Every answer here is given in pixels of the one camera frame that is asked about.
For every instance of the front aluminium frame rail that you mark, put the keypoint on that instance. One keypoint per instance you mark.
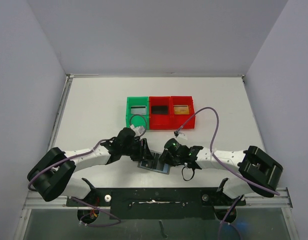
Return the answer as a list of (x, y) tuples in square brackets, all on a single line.
[(253, 200)]

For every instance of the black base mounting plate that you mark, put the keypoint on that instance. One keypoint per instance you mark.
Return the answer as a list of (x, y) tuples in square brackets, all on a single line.
[(111, 206)]

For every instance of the right red plastic bin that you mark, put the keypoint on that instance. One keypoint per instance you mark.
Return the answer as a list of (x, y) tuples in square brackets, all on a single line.
[(178, 120)]

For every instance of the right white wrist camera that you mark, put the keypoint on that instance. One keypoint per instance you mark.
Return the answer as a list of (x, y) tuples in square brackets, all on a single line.
[(179, 134)]

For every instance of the silver VIP card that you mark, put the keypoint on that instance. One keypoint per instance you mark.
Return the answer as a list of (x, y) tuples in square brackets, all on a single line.
[(138, 110)]

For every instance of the grey card holder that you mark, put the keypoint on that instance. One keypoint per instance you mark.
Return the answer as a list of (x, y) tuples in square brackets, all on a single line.
[(152, 163)]

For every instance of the aluminium table edge rail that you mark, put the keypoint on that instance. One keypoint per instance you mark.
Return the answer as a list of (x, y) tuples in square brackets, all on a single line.
[(57, 120)]

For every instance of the black card in bin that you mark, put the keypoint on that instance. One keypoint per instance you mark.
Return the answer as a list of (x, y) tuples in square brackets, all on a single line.
[(159, 110)]

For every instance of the green plastic bin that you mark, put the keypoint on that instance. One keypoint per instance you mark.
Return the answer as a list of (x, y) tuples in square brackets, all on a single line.
[(137, 119)]

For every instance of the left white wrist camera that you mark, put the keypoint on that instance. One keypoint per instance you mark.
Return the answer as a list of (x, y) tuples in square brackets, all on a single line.
[(139, 130)]

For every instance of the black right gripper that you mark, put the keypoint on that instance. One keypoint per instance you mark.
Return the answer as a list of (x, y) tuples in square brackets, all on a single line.
[(165, 155)]

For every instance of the gold credit card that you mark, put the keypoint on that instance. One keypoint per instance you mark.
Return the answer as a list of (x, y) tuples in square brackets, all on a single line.
[(181, 109)]

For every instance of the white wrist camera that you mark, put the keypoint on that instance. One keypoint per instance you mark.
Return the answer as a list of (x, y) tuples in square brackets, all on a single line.
[(179, 134), (139, 130)]

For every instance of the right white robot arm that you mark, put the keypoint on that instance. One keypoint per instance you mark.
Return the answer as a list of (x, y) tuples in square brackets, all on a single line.
[(253, 169)]

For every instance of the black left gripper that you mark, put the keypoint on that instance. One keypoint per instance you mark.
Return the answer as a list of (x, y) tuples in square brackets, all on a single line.
[(143, 153)]

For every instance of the black credit card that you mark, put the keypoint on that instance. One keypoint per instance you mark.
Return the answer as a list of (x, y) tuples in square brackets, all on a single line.
[(156, 163)]

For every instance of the red plastic bin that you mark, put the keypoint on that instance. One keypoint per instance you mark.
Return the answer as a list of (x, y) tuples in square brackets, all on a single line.
[(156, 121), (178, 120)]

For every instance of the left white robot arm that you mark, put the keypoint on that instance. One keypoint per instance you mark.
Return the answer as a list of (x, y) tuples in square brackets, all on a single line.
[(52, 176)]

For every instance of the middle red plastic bin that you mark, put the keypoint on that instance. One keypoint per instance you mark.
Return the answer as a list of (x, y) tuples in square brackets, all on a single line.
[(156, 121)]

